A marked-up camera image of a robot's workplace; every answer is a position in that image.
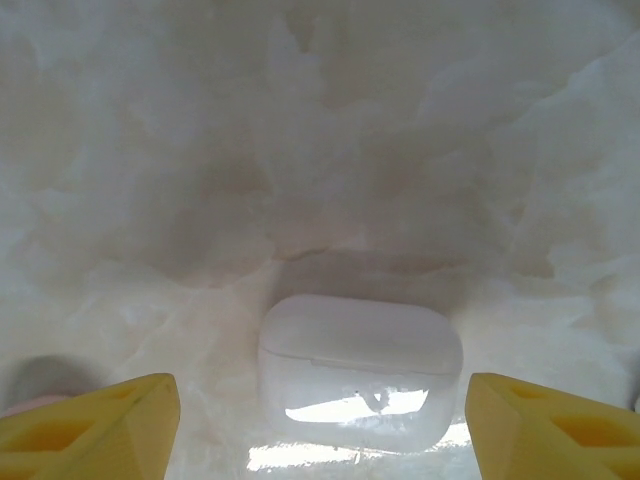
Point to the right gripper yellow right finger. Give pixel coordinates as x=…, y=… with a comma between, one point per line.
x=550, y=440

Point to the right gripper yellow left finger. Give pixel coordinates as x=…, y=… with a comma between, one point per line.
x=90, y=440

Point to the white earbud charging case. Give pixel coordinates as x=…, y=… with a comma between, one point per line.
x=360, y=350

